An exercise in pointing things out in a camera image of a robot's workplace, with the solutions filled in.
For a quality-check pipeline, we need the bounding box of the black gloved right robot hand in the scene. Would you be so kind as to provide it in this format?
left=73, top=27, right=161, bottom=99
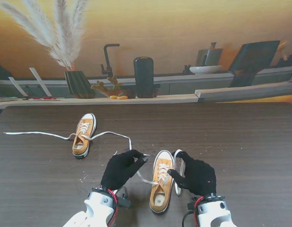
left=168, top=150, right=217, bottom=197

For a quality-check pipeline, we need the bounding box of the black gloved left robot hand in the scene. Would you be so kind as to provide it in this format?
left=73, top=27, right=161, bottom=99
left=100, top=149, right=149, bottom=192

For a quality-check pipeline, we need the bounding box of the yellow sneaker with spread lace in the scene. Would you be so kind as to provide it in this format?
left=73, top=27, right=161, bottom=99
left=72, top=113, right=98, bottom=159

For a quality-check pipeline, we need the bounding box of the light wooden shelf plank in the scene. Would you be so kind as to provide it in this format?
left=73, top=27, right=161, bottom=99
left=0, top=94, right=199, bottom=109

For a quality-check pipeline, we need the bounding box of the long white spread shoelace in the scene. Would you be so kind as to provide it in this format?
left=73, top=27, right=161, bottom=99
left=3, top=122, right=150, bottom=157

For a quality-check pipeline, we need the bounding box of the dark ribbed vase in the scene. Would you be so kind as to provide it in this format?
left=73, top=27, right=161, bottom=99
left=64, top=70, right=96, bottom=99

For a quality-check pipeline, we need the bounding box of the grey shelf plank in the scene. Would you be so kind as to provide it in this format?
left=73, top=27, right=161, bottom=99
left=194, top=81, right=292, bottom=104

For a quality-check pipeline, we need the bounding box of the black cylindrical canister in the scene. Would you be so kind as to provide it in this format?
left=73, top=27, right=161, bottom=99
left=133, top=56, right=155, bottom=99

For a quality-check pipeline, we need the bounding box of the white bowl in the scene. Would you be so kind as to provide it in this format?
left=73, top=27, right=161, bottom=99
left=189, top=65, right=223, bottom=75

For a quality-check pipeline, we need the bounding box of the black kitchen faucet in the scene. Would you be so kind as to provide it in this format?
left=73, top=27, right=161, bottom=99
left=100, top=43, right=120, bottom=78

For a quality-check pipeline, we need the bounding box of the long white slanted slat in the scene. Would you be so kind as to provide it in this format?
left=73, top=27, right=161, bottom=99
left=29, top=67, right=53, bottom=97

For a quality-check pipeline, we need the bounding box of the grey metal kettle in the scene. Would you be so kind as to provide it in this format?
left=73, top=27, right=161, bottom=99
left=195, top=42, right=223, bottom=67

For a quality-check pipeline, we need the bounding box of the short white slanted slat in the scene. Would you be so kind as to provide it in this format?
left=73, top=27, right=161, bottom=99
left=8, top=77, right=28, bottom=99

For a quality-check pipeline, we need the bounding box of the white pampas grass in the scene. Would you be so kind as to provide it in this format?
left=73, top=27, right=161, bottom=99
left=0, top=0, right=90, bottom=71

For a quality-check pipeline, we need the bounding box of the dark slanted board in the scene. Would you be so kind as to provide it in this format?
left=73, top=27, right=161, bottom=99
left=228, top=40, right=281, bottom=87

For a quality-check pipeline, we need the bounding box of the red right wrist cable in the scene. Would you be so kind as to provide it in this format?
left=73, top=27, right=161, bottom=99
left=192, top=197, right=201, bottom=226

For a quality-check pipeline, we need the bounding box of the red wrist cable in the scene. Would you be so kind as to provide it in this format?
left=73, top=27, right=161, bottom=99
left=106, top=188, right=120, bottom=225
left=192, top=197, right=201, bottom=226

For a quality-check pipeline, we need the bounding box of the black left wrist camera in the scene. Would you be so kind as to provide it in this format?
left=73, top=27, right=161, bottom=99
left=117, top=193, right=132, bottom=209

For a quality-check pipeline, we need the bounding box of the red left wrist cable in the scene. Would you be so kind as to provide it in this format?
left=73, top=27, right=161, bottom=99
left=106, top=188, right=120, bottom=225

